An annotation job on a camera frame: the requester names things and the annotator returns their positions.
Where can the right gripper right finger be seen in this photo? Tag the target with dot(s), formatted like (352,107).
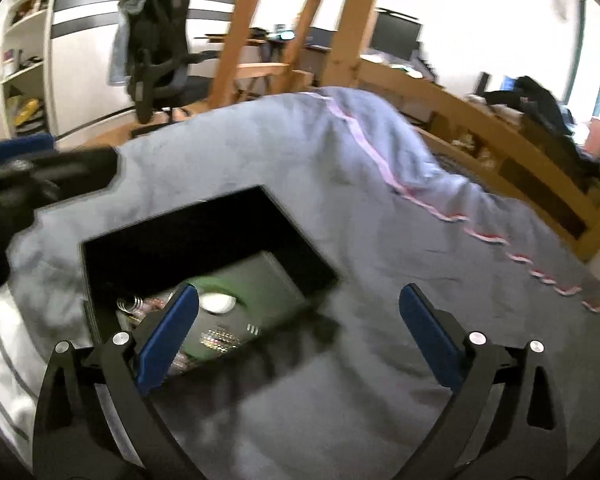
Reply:
(527,437)

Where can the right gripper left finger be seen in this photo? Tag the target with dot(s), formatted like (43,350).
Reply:
(72,439)

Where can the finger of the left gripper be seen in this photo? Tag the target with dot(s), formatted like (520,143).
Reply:
(52,177)
(26,145)

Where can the green jade bangle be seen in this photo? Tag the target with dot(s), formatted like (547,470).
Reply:
(220,289)

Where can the black jewelry box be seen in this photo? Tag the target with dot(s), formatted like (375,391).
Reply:
(244,241)

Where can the white shelf unit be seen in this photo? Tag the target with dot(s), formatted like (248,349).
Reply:
(22,81)

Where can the black office chair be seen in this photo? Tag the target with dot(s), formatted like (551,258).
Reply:
(159,59)

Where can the grey striped duvet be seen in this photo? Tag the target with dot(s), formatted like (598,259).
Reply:
(350,398)

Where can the grey garment on chair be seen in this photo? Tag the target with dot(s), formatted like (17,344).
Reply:
(127,9)

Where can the wooden ladder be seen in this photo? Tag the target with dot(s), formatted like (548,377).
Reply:
(284,72)

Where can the pink container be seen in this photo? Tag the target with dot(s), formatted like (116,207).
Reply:
(592,142)

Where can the pile of dark clothes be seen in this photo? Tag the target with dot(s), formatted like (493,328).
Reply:
(554,132)

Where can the black computer monitor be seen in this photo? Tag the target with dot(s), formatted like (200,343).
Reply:
(395,34)

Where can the wooden loft bed frame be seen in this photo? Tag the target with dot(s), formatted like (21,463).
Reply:
(345,67)

